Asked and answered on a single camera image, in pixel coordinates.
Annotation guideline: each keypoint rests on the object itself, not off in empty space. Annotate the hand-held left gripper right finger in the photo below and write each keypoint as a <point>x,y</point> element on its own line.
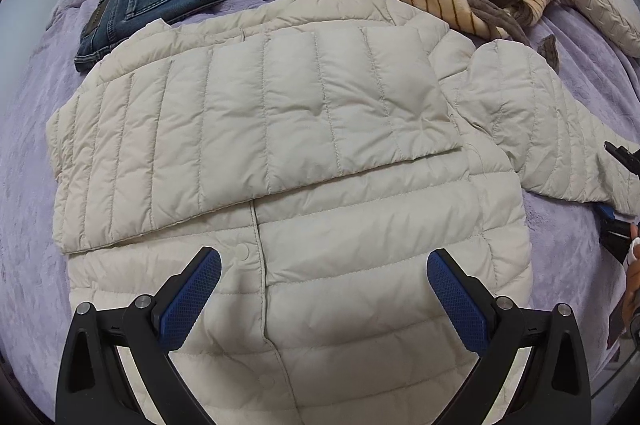
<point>452,292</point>

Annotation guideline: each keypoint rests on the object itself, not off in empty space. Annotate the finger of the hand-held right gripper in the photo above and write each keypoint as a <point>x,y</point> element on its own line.
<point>612,230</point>
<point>625,155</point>

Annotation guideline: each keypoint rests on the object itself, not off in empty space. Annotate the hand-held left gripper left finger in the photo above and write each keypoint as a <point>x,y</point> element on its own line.
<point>197,290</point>

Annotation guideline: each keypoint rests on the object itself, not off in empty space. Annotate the cream puffer jacket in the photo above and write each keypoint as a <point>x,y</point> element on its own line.
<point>300,115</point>

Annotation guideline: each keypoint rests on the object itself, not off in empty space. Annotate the person's right hand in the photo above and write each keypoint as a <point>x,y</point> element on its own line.
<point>633,275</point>

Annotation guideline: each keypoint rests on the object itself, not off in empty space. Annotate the purple embossed blanket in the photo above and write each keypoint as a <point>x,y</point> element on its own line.
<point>30,215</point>

